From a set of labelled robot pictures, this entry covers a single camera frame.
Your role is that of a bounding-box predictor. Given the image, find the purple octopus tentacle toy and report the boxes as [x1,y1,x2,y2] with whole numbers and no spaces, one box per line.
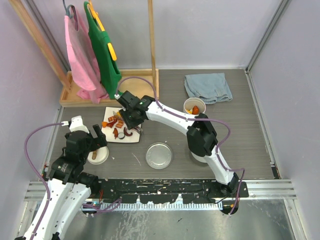
[123,127,133,137]

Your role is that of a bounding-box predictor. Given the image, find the round metal tin lid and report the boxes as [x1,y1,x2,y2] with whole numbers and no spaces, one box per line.
[145,142,174,170]

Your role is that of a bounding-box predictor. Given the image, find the green apron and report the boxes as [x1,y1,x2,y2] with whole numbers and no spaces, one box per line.
[83,1,122,99]

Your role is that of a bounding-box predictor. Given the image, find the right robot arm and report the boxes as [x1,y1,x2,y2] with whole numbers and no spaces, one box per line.
[115,91,239,197]

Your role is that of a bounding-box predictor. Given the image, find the pink apron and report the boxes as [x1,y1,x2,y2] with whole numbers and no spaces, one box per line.
[64,9,109,104]

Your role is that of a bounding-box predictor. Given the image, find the purple cable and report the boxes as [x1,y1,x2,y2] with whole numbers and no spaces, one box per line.
[114,76,246,216]
[23,121,70,240]

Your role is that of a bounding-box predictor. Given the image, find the yellow hanger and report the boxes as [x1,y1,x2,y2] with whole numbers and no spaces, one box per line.
[88,0,117,61]

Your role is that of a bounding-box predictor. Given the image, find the metal tongs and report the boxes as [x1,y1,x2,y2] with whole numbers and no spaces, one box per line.
[112,111,145,136]

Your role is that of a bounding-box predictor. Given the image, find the wooden clothes rack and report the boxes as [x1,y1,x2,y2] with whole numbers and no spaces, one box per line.
[9,0,159,107]

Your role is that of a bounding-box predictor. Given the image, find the blue cloth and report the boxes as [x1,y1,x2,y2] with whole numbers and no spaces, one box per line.
[184,73,233,105]

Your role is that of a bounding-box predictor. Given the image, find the round metal tin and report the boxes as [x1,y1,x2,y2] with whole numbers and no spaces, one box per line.
[191,152,207,164]

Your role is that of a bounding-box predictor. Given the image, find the grey hanger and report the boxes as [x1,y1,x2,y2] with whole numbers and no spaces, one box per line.
[62,0,79,31]

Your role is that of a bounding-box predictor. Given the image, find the white cylindrical container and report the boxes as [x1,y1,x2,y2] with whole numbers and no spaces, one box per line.
[183,97,207,116]

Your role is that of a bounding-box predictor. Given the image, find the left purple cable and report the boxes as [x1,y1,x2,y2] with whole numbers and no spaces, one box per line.
[23,121,70,240]

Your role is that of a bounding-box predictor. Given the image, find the white square plate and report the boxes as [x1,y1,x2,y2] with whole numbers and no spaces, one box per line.
[101,107,140,144]

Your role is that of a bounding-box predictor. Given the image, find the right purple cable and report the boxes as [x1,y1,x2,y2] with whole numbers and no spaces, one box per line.
[114,76,246,216]

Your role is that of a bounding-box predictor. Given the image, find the orange shrimp piece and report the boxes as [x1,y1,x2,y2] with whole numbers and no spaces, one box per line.
[192,105,200,115]

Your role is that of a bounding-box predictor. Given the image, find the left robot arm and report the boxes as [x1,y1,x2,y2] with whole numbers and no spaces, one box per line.
[20,116,109,240]

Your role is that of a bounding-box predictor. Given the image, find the white rice roll piece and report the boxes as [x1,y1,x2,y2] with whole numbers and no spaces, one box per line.
[118,132,126,140]

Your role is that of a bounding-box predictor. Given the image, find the white lid brown handle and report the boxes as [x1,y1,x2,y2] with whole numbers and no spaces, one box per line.
[87,146,109,165]

